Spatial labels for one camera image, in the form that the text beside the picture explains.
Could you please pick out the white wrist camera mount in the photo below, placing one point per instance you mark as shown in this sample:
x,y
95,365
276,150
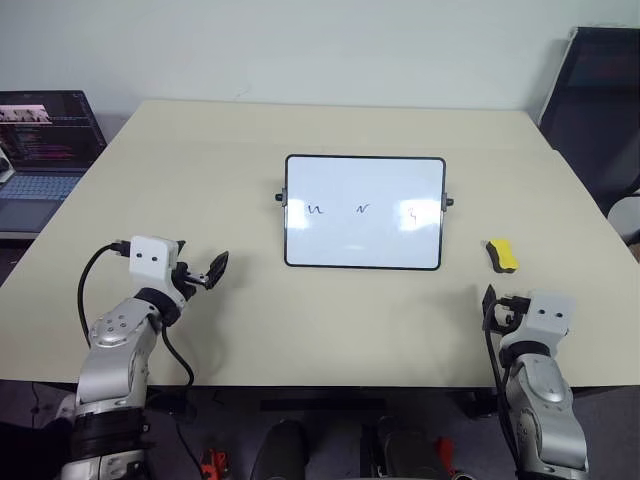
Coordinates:
x,y
550,315
149,262

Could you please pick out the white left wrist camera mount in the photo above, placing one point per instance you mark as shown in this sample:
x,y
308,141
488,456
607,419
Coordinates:
x,y
149,262

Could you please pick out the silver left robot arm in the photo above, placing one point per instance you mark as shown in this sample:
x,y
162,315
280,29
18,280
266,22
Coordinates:
x,y
117,350

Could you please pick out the yellow and black eraser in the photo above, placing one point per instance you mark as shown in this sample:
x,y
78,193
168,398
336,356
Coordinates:
x,y
504,256

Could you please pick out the open laptop computer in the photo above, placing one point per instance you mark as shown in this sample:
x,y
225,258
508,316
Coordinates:
x,y
40,150

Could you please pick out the grey rounded chair seat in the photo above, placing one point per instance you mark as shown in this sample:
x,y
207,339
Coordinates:
x,y
626,220

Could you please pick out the red clamp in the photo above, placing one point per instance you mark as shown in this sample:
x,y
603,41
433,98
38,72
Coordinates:
x,y
215,457

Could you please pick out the black office chair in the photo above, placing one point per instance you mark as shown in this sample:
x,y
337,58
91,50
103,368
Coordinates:
x,y
595,115

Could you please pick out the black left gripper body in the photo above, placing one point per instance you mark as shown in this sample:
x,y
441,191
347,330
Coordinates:
x,y
186,279

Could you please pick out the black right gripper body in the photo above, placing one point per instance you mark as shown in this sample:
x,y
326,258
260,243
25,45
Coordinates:
x,y
510,312

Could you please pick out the black table crossbar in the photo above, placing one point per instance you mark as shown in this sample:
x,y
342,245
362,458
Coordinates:
x,y
322,404

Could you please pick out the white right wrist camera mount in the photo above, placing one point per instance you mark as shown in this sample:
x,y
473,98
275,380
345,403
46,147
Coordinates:
x,y
550,315

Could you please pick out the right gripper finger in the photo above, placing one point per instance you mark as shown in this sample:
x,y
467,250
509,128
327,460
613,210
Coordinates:
x,y
488,300

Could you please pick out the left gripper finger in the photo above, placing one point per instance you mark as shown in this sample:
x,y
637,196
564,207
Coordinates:
x,y
218,270
180,245

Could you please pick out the small black-framed whiteboard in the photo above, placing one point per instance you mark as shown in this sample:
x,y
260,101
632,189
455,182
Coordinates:
x,y
362,210

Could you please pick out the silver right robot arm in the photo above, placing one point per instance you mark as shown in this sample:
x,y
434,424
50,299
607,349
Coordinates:
x,y
542,400

